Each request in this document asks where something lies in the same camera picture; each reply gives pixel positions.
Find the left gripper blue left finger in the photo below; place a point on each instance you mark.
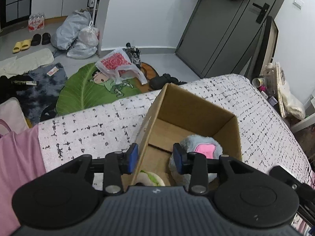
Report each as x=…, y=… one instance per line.
x=131, y=158

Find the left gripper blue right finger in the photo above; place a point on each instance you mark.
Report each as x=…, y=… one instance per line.
x=180, y=158

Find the burger plush toy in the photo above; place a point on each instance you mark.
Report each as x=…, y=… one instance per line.
x=148, y=178

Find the grey pink paw plush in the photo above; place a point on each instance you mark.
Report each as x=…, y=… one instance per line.
x=199, y=150

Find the brown cardboard box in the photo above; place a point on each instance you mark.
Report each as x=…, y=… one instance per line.
x=175, y=114

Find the white black patterned blanket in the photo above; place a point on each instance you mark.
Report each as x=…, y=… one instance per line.
x=226, y=108

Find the black bag on floor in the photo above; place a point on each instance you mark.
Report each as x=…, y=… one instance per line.
x=158, y=82

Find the green leaf cartoon rug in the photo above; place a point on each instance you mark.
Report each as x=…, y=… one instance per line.
x=84, y=90

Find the cream tote bag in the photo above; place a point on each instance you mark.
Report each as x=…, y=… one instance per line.
x=288, y=103

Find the red printed plastic bag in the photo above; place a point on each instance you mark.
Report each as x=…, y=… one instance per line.
x=118, y=67

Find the black white sneakers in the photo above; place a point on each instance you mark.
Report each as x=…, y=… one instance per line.
x=134, y=54

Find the paper cup on floor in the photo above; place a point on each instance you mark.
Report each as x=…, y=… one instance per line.
x=258, y=82

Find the pink bed sheet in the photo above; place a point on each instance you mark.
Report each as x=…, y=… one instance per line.
x=21, y=162

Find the dark blue fluffy rug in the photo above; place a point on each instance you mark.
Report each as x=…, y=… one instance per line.
x=38, y=103

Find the dark grey door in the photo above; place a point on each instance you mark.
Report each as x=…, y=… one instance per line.
x=220, y=35

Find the white plastic garbage bag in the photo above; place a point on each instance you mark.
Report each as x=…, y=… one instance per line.
x=86, y=43

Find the leaning framed board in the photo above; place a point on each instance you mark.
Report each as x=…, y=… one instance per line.
x=266, y=47

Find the grey plastic garbage bag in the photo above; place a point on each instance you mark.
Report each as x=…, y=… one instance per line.
x=68, y=32

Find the black slippers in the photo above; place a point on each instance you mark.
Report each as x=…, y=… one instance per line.
x=43, y=39

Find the white floor mat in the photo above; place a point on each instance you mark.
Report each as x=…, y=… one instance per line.
x=12, y=66

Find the yellow slippers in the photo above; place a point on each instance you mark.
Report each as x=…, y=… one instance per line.
x=21, y=46

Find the water bottle pack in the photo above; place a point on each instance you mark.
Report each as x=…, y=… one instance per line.
x=36, y=22

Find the black door handle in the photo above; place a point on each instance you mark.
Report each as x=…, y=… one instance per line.
x=263, y=11

